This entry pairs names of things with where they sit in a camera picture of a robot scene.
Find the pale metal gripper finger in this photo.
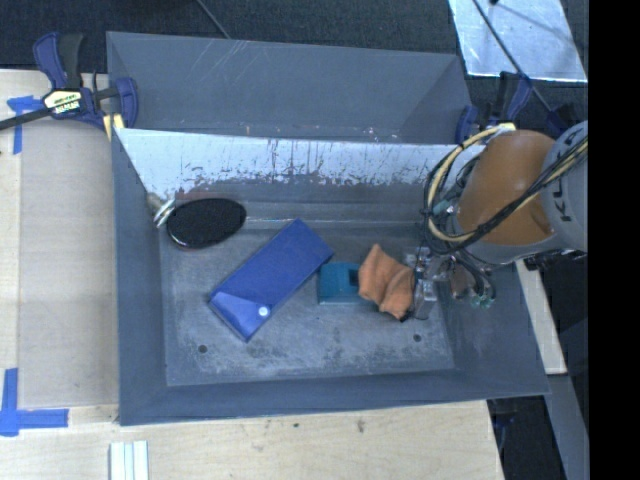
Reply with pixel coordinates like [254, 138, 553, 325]
[422, 280, 438, 320]
[410, 278, 424, 322]

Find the orange cloth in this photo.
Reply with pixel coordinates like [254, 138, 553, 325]
[357, 243, 418, 321]

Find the teal small block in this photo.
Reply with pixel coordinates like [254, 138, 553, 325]
[316, 261, 364, 306]

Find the grey metal bin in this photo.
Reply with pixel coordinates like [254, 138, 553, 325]
[105, 31, 552, 427]

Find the blue flat box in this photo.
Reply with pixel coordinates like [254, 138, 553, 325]
[207, 217, 335, 344]

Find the pale wood board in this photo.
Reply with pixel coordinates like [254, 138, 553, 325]
[17, 113, 121, 410]

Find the black oval case with ring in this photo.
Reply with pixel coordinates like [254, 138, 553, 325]
[146, 191, 248, 251]

